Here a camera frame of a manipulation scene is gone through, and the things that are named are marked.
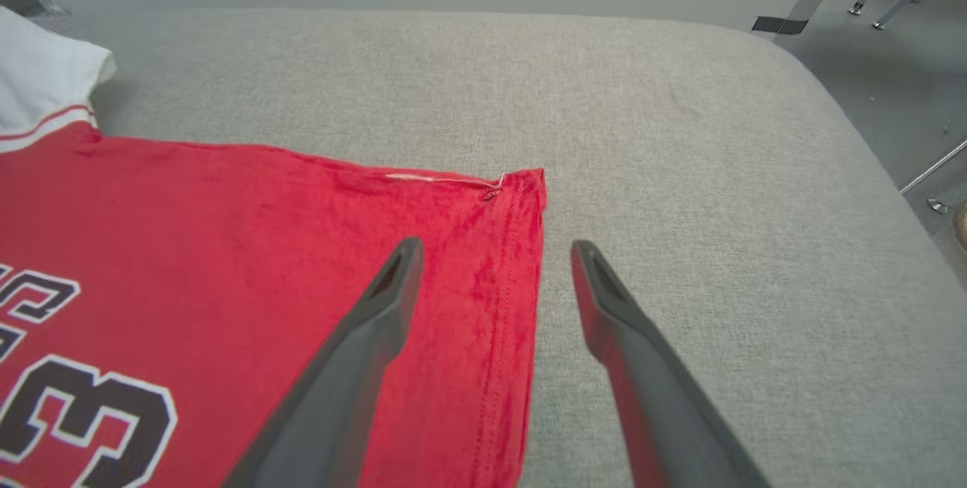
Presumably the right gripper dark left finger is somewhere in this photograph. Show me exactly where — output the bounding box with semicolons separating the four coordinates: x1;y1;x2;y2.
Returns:
223;237;424;488

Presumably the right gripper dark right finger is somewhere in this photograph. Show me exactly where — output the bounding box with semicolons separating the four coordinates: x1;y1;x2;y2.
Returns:
570;240;771;488

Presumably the red white basketball shirt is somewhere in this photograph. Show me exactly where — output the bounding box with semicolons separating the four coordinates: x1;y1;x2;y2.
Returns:
0;6;547;488

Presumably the grey fabric sofa cushion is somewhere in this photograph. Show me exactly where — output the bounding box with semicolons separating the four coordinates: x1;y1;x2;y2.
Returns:
0;8;967;488

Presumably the black tape strip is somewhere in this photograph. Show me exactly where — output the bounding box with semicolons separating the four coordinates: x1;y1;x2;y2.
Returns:
752;16;809;36

